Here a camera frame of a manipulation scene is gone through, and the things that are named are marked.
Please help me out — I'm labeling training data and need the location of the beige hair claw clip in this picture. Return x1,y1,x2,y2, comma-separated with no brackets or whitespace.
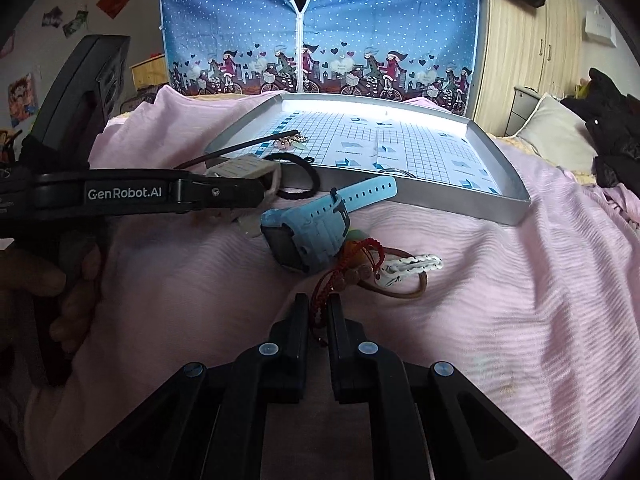
205,155,282,237

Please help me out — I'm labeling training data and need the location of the red bead bracelet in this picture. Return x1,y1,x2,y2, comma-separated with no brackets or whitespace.
309,238,388,311

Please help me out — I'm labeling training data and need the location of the person's left hand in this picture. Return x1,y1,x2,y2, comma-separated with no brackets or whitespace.
1,245,102,389

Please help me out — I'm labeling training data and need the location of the blue kids smartwatch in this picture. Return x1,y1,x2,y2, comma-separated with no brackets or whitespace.
260,176,397,275

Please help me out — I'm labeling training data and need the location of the small wooden cabinet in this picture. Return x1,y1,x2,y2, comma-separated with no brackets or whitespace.
130,54,168,91

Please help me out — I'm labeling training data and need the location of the pink bed sheet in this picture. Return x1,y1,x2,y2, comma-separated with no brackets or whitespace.
25,146,639,479

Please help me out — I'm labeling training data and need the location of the silver tray with grid sheet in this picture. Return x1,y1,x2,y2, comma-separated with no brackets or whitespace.
205,93,530,226

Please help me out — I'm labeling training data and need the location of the blue fabric wardrobe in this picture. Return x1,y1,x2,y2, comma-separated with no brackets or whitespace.
160,0,480,115

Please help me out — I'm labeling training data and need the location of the white pillow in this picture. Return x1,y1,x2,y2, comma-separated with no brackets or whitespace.
515,93,597,174

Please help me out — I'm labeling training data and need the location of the grey bedside cabinet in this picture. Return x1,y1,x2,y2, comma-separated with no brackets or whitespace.
504,86,541,136

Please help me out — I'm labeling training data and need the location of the black jacket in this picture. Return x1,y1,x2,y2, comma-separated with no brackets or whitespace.
561,67,640,195

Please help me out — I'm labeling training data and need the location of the wooden wardrobe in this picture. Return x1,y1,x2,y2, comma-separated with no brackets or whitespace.
473,0,582,136

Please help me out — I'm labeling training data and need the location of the white paper bag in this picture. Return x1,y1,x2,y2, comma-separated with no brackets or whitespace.
584,4,617,48

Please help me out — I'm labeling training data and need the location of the black hair tie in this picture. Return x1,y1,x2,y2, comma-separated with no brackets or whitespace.
261,153,321,201

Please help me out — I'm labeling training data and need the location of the red paper wall decoration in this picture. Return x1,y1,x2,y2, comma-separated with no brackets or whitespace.
96,0,130,20

